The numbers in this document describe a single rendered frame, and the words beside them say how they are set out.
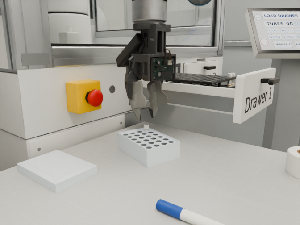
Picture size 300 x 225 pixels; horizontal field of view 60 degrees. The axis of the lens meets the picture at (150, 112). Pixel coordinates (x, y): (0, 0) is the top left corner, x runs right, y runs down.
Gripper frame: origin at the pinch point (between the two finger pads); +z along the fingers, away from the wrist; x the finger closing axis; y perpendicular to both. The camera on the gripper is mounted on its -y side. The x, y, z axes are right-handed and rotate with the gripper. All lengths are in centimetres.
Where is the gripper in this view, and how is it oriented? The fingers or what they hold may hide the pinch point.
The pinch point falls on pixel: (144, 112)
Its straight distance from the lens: 62.1
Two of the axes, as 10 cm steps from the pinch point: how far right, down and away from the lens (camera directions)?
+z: 0.0, 9.7, 2.5
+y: 5.5, 2.1, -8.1
